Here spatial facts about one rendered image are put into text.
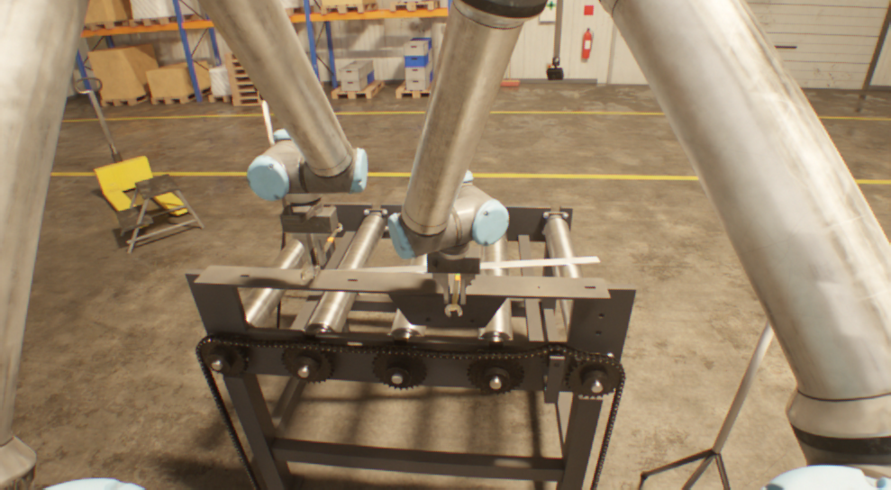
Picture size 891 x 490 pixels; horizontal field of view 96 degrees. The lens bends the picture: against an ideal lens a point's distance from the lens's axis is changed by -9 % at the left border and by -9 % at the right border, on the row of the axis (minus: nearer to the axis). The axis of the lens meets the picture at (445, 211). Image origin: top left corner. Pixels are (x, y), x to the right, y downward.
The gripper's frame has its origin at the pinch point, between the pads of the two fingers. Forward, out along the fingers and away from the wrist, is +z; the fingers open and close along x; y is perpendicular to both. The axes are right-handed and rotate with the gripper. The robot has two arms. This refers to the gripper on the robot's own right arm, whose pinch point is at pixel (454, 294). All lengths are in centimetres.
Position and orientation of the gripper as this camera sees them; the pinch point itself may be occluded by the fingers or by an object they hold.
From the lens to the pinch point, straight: 116.0
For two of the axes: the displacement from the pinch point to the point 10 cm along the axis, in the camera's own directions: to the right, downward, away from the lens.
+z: 0.3, 8.9, 4.5
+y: -0.9, 4.5, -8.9
